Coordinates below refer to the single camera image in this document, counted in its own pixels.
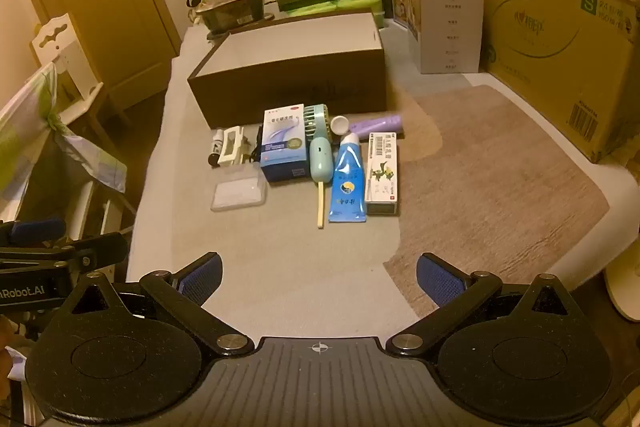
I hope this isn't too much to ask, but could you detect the blue tube with white cap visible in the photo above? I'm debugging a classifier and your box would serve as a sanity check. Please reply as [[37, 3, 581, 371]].
[[328, 132, 369, 224]]

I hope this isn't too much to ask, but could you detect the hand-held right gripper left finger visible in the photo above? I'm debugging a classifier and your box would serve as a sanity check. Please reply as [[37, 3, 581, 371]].
[[61, 251, 255, 359]]

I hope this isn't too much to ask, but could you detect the purple tube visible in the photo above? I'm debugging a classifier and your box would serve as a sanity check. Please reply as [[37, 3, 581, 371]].
[[348, 114, 404, 136]]

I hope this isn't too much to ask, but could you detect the green tissue pack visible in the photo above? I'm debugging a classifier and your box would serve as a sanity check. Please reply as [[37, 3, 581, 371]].
[[287, 0, 342, 19], [336, 0, 384, 28]]

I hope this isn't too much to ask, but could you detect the clear plastic case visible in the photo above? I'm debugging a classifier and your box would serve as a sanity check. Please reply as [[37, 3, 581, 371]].
[[210, 173, 266, 212]]

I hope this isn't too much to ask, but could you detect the blue medicine box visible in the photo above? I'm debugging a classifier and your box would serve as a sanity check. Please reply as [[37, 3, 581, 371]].
[[259, 104, 309, 183]]

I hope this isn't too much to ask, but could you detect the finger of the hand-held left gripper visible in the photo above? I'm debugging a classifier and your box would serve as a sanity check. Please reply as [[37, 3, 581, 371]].
[[0, 218, 67, 249], [0, 232, 131, 270]]

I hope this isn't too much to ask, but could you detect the white plastic holder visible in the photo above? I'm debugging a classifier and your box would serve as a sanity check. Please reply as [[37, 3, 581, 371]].
[[217, 125, 249, 167]]

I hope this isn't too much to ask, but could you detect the brown mat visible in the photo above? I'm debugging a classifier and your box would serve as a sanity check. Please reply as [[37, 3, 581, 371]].
[[384, 84, 612, 319]]

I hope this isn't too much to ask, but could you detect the striped green white cloth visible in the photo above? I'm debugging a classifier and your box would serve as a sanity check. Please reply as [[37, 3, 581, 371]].
[[0, 61, 129, 208]]

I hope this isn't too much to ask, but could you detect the wooden door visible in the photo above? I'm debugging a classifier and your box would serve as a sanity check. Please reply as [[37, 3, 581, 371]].
[[9, 0, 182, 98]]

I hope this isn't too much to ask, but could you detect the white wooden chair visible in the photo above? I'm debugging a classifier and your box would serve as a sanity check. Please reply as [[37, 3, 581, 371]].
[[29, 12, 134, 234]]

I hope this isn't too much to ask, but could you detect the small white spray bottle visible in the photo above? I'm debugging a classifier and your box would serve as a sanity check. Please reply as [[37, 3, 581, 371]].
[[208, 130, 225, 167]]

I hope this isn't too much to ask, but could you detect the white and green medicine box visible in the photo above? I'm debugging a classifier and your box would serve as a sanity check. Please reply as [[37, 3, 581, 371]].
[[364, 131, 400, 216]]

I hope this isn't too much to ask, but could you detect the white cardboard box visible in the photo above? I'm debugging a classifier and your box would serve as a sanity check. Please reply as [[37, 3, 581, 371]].
[[404, 0, 485, 74]]

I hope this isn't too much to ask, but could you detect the dark instant noodle bowl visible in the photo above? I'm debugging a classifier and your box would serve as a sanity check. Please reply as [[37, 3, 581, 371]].
[[202, 19, 266, 38], [194, 0, 266, 25]]

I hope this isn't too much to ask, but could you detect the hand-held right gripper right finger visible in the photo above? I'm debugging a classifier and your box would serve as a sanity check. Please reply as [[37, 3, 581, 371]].
[[386, 252, 577, 359]]

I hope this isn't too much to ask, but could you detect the large brown cardboard box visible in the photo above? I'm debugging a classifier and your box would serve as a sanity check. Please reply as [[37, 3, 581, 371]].
[[464, 0, 640, 164]]

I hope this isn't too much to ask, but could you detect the white round base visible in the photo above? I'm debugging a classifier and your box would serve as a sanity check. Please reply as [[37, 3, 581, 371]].
[[602, 251, 640, 324]]

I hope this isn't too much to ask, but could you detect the mint green handheld fan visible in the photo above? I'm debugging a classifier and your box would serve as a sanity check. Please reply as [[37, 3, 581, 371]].
[[302, 104, 334, 183]]

